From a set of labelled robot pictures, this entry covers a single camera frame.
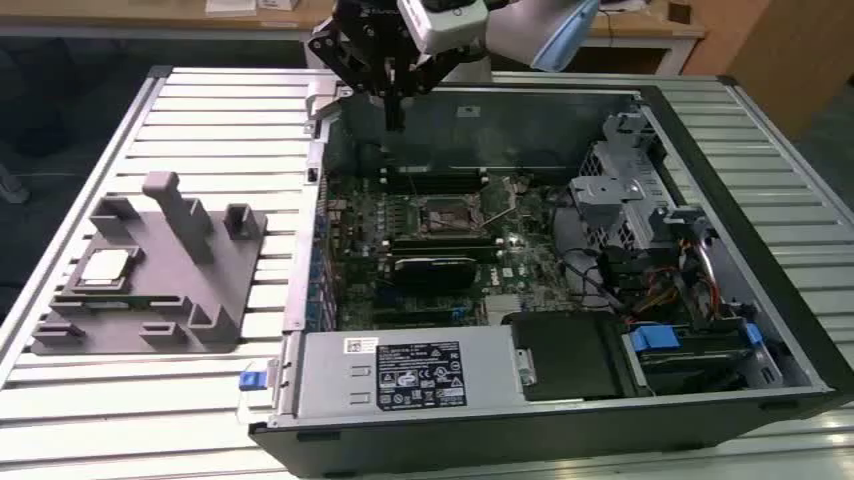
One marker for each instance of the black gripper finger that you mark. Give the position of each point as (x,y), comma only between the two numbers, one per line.
(430,72)
(330,45)

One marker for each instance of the thin metal locking lever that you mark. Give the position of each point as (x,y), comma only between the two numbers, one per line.
(502,215)

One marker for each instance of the silver CPU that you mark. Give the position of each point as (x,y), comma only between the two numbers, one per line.
(103,265)

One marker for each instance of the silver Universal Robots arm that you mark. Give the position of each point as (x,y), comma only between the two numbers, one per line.
(514,35)

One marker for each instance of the CPU socket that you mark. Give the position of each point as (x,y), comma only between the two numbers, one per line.
(444,216)

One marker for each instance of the small white box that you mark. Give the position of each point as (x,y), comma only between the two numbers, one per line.
(277,4)

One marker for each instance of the white paper sheet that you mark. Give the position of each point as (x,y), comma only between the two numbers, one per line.
(230,6)

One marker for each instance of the black RAM slot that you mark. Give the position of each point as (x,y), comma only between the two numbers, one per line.
(444,239)
(444,244)
(434,189)
(434,183)

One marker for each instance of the wooden desk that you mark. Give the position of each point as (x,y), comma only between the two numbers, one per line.
(167,22)

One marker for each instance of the silver metal disk bay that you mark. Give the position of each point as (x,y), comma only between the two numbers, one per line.
(628,160)

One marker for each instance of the small dark box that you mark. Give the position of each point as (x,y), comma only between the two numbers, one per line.
(680,12)

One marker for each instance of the green motherboard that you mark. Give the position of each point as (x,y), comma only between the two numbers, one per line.
(528,260)

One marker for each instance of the black graphics card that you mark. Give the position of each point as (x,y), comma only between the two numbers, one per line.
(434,275)

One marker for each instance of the small silver heatsink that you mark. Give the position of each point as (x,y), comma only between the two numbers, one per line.
(504,304)

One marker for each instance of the black expansion slot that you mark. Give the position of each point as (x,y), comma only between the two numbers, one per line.
(410,318)

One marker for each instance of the grey parts rack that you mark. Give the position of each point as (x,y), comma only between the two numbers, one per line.
(167,280)

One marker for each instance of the brown wooden cabinet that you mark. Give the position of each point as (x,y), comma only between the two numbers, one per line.
(788,60)

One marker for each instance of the grey stand leg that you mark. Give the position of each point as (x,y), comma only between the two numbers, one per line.
(14,187)

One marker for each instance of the green RAM stick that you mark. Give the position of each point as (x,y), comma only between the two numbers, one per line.
(143,301)

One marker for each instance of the black plastic cover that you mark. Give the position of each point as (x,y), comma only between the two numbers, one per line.
(568,355)

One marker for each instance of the silver power supply unit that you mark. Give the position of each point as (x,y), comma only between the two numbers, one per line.
(321,370)

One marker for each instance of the hard disk in blue carrier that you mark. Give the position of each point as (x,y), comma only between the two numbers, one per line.
(654,340)

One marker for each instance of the blue plastic latch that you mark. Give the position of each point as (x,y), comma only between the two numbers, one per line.
(250,381)

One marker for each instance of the black PC case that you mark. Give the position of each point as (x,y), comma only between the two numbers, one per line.
(468,445)

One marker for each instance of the grey plastic bracket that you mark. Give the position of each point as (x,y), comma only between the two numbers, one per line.
(681,215)

